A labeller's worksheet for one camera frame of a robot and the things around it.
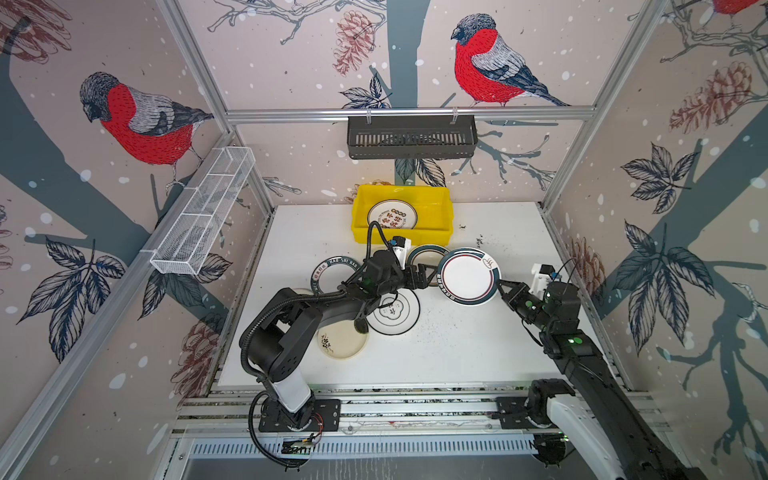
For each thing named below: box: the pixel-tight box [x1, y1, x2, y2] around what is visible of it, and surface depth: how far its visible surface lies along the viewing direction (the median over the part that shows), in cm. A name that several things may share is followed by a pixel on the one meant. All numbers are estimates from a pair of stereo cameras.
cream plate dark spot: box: [317, 320, 368, 359], surface depth 87 cm
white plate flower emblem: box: [366, 288, 421, 336], surface depth 92 cm
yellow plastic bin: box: [352, 185, 393, 244], surface depth 120 cm
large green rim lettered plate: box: [310, 256, 363, 294], surface depth 103 cm
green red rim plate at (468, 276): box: [436, 248, 502, 306], surface depth 85 cm
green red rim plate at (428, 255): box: [409, 244, 449, 287], surface depth 108 cm
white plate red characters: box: [367, 199, 418, 229], surface depth 120 cm
